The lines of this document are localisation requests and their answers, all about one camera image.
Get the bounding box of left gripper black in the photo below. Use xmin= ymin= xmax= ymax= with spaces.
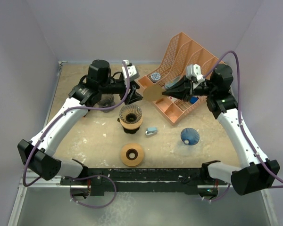
xmin=99 ymin=78 xmax=144 ymax=104

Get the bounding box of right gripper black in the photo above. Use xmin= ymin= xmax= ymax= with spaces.
xmin=162 ymin=74 xmax=216 ymax=102

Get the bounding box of grey ribbed glass dripper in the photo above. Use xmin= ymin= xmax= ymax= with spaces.
xmin=119 ymin=104 xmax=142 ymax=124

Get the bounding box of brown paper coffee filter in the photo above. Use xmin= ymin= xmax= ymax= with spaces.
xmin=143 ymin=84 xmax=165 ymax=102

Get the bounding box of wooden ring dripper stand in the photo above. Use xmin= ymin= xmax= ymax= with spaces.
xmin=119 ymin=113 xmax=143 ymax=129

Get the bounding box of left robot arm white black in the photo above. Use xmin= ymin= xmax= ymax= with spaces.
xmin=17 ymin=59 xmax=142 ymax=185

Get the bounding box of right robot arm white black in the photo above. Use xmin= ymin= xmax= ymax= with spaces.
xmin=162 ymin=64 xmax=280 ymax=195

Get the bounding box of blue ribbed dripper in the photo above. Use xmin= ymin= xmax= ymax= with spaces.
xmin=180 ymin=128 xmax=200 ymax=145

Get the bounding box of light blue scissors pack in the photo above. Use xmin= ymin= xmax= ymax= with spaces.
xmin=164 ymin=78 xmax=179 ymax=89

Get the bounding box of blue stamp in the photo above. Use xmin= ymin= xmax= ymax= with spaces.
xmin=190 ymin=97 xmax=199 ymax=105

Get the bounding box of peach plastic desk organizer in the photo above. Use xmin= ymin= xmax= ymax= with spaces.
xmin=137 ymin=32 xmax=228 ymax=127

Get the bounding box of small blue stapler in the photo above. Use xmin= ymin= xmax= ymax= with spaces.
xmin=145 ymin=127 xmax=158 ymax=136

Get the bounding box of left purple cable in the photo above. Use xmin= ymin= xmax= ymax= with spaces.
xmin=22 ymin=60 xmax=131 ymax=209

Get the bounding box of purple cable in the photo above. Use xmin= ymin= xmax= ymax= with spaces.
xmin=22 ymin=60 xmax=131 ymax=209
xmin=201 ymin=50 xmax=283 ymax=203

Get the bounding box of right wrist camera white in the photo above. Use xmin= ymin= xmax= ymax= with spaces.
xmin=186 ymin=64 xmax=204 ymax=83

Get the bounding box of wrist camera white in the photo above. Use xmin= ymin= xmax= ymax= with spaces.
xmin=122 ymin=60 xmax=140 ymax=82
xmin=186 ymin=64 xmax=204 ymax=83

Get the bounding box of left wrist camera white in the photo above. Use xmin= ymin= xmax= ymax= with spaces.
xmin=122 ymin=60 xmax=140 ymax=82

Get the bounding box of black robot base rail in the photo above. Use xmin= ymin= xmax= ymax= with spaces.
xmin=61 ymin=168 xmax=226 ymax=197

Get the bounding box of aluminium frame rail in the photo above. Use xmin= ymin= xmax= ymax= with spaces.
xmin=7 ymin=61 xmax=279 ymax=226

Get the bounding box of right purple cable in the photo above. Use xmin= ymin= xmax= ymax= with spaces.
xmin=201 ymin=50 xmax=283 ymax=203

